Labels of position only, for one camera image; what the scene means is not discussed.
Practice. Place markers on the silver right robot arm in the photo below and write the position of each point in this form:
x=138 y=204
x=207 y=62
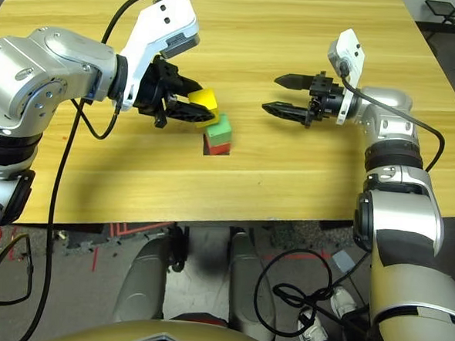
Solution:
x=395 y=211

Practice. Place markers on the yellow wooden block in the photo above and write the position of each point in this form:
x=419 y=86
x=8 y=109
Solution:
x=203 y=97

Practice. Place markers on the green wooden block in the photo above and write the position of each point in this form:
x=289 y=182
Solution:
x=220 y=131

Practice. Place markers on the red wooden block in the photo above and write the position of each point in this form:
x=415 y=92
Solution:
x=219 y=149

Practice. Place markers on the white bystander shoe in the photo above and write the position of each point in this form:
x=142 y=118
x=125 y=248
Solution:
x=312 y=332
x=343 y=301

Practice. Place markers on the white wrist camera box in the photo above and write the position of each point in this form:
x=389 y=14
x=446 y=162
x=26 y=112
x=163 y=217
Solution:
x=163 y=23
x=349 y=46

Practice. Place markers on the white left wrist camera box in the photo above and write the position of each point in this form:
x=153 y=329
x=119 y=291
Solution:
x=163 y=23

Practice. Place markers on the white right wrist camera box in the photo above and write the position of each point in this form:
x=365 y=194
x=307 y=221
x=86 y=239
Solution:
x=349 y=46

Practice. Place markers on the grey robot leg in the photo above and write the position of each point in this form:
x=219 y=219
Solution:
x=143 y=285
x=249 y=288

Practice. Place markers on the grey robot right leg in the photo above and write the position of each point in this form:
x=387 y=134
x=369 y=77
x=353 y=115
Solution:
x=249 y=288

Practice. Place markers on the black metal stand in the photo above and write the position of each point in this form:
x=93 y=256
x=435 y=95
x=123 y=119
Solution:
x=442 y=7

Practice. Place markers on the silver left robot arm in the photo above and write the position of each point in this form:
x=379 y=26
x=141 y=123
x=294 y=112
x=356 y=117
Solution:
x=44 y=70

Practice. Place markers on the grey robot left leg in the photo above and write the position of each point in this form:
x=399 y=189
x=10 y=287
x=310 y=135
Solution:
x=143 y=285

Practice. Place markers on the grey power adapter box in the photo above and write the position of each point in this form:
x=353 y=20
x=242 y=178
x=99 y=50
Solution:
x=343 y=262

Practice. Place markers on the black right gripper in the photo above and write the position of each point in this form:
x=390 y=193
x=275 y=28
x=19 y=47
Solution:
x=326 y=101

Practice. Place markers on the black floor mat red lines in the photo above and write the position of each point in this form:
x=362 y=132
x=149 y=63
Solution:
x=135 y=230

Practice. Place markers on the gold robot torso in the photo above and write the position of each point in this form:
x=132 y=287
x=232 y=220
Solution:
x=163 y=338

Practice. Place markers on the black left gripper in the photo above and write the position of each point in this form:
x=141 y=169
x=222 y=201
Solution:
x=155 y=89

